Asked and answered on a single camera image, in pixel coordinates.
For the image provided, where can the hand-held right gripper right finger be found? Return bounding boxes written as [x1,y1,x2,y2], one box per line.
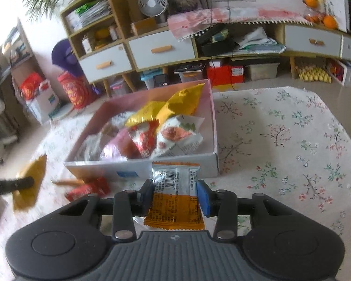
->
[197,180,284,240]

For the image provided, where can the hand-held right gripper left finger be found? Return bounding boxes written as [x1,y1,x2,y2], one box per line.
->
[58,178,155,241]

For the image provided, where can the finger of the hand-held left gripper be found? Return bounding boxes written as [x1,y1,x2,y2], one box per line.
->
[0,176,35,195]

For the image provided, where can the yellow snack packet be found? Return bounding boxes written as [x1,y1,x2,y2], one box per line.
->
[13,155,47,211]

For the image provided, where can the orange snack packet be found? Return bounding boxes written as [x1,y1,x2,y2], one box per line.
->
[143,162,205,231]

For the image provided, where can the pink cardboard box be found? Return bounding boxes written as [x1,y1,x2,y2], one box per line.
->
[63,78,220,183]

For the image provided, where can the pink snack packet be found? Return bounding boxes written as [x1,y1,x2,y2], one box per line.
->
[101,129,135,161]

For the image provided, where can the red white snack packet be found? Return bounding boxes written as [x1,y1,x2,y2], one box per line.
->
[128,121,160,160]

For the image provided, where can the white fruit-print snack packet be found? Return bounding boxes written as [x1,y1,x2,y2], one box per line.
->
[150,115,205,159]

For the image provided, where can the silver snack packet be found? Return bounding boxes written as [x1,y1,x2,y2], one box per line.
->
[74,135,106,161]

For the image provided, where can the clear snack packet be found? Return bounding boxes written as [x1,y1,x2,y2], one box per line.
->
[101,111,135,135]

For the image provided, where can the yellow red-print snack bag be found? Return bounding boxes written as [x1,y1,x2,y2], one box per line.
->
[125,101,167,128]

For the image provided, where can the large yellow snack bag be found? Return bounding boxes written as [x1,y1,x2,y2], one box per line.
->
[156,82,207,123]

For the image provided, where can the white blue carton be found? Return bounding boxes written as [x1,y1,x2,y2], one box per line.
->
[25,79,62,125]

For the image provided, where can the floral tablecloth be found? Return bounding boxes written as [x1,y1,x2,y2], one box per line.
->
[0,86,351,281]

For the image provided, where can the red plastic bag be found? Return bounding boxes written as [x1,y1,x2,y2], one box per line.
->
[20,74,46,98]

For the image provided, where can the small black device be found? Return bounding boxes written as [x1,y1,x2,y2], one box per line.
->
[154,74,173,88]

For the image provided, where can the red gift bag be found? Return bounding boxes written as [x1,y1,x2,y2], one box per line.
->
[58,72,98,109]

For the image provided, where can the wooden bookshelf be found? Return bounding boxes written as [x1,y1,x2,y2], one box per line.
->
[0,20,38,94]

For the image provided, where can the red box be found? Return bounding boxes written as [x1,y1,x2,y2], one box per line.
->
[206,63,245,86]

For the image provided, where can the translucent storage box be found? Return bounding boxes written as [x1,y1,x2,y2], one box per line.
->
[246,63,280,81]

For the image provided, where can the tall wooden shelf cabinet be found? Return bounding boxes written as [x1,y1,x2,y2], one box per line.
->
[60,0,135,98]

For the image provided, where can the purple plush toy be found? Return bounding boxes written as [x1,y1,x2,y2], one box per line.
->
[52,39,84,77]

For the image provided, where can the low wooden drawer cabinet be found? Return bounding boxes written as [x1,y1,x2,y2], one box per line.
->
[126,20,351,94]

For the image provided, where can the black bag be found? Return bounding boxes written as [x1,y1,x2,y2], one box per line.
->
[195,23,237,57]

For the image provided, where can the yellow item on shelf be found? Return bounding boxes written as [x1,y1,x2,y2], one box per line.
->
[94,29,110,49]

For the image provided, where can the pile of loose papers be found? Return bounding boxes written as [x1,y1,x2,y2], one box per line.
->
[237,26,285,55]

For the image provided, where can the yellow foam tray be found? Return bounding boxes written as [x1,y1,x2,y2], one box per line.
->
[297,66,332,83]

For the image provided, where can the small wooden box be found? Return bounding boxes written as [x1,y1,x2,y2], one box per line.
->
[131,18,157,36]

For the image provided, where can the stack of papers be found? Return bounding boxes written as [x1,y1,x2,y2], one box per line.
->
[66,0,113,30]

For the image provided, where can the pink patterned cloth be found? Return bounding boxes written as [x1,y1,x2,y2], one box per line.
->
[167,6,313,41]

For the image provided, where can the white desk fan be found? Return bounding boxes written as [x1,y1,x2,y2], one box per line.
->
[138,0,168,24]

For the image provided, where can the white appliance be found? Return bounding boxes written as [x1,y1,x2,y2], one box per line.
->
[323,0,351,36]

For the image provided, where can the clear orange-handled storage box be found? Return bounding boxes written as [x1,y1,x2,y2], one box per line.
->
[174,64,207,84]

